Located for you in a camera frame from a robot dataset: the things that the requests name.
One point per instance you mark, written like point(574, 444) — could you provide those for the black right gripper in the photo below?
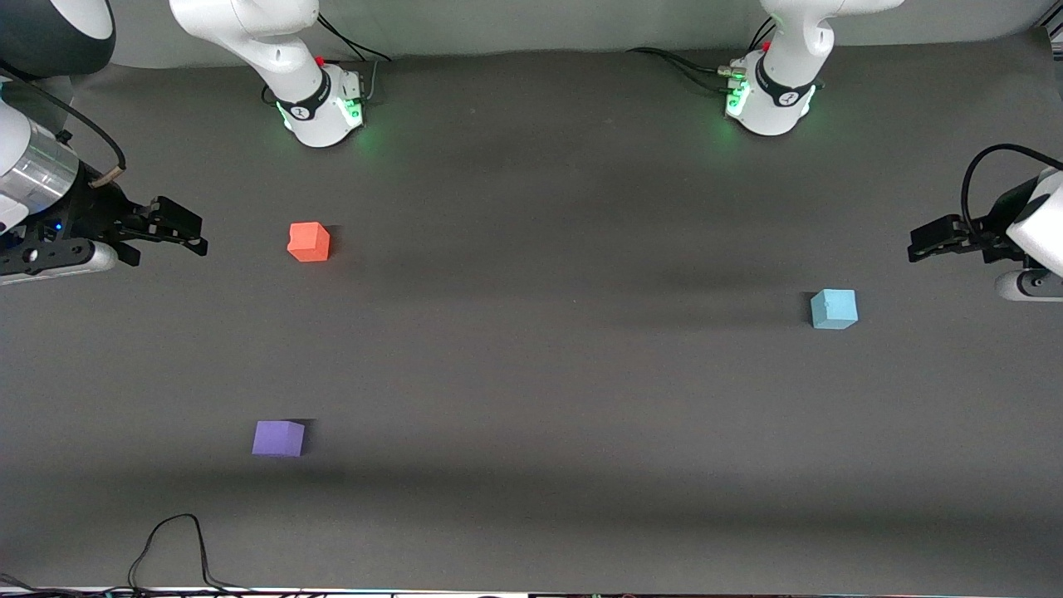
point(93, 215)

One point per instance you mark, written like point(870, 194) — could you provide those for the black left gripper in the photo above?
point(993, 227)

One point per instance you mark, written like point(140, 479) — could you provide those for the light blue foam block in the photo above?
point(833, 309)

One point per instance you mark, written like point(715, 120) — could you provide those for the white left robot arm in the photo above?
point(785, 100)

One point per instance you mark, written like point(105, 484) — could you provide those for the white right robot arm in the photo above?
point(295, 71)

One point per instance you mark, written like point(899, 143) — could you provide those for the orange foam block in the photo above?
point(308, 242)

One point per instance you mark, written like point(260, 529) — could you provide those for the purple foam block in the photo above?
point(277, 438)

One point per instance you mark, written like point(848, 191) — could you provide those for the dark grey table mat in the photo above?
point(581, 374)

